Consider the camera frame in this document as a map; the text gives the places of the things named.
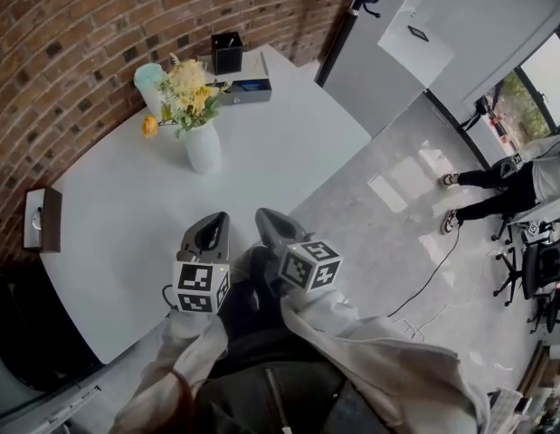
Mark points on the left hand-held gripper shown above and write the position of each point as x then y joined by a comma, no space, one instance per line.
198,283

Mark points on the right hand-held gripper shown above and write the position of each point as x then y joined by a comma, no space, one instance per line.
309,265

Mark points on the yellow flowers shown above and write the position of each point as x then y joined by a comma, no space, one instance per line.
202,147

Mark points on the person's left forearm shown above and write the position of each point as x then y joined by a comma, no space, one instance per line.
180,346

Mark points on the person's right forearm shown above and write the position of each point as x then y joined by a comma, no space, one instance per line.
352,337

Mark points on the white desk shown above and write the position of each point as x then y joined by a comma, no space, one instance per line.
270,152

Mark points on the person's legs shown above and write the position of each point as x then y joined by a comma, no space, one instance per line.
257,296

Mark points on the grey drawer organiser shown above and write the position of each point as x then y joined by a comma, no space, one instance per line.
252,88

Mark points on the brown tissue box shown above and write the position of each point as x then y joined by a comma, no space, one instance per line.
49,219

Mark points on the person's grey jacket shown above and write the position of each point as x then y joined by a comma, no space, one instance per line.
284,391

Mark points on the pale green wipes canister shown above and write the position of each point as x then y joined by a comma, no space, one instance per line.
148,84

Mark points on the black pen holder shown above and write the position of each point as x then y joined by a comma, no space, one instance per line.
227,54

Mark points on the black coat rack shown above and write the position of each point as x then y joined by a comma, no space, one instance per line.
340,39

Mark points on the black tablet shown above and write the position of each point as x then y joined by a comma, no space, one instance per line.
418,33

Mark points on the black office chair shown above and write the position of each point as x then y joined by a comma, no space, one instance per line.
546,269

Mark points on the black framed window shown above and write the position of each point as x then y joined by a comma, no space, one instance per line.
533,93

